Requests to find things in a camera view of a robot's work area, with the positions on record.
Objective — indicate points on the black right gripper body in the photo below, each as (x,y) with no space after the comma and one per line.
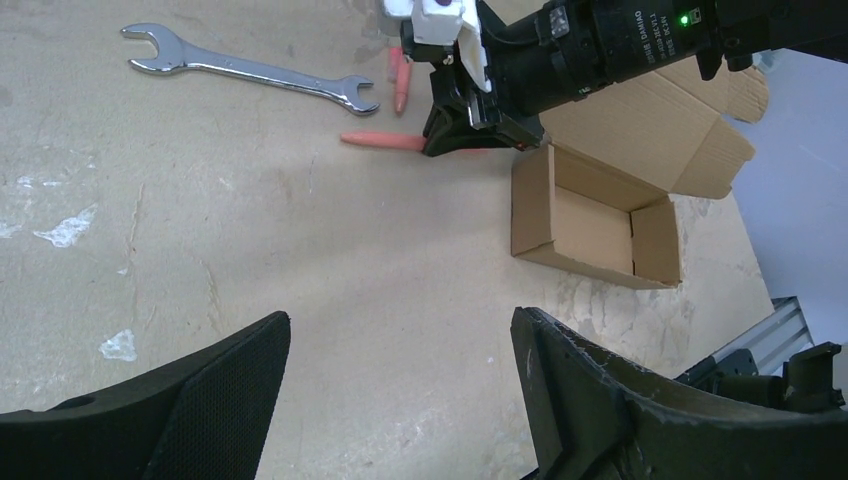
(568,50)

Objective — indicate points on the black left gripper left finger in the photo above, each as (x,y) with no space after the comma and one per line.
(203,416)

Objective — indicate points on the silver open-end wrench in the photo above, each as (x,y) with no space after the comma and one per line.
(175,55)

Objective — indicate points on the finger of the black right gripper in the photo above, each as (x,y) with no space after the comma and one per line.
(455,125)

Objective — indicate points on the aluminium frame extrusion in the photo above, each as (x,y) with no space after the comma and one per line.
(762,349)

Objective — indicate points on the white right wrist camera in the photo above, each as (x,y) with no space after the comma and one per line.
(442,25)

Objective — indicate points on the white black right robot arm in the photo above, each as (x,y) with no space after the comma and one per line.
(745,28)

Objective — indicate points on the red pen with white label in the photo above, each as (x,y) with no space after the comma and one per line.
(394,58)

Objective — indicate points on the brown cardboard box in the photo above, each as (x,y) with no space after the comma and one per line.
(596,200)

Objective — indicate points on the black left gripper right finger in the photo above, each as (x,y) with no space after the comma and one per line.
(594,414)

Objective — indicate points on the salmon pen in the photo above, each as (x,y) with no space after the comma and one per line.
(384,140)
(402,83)

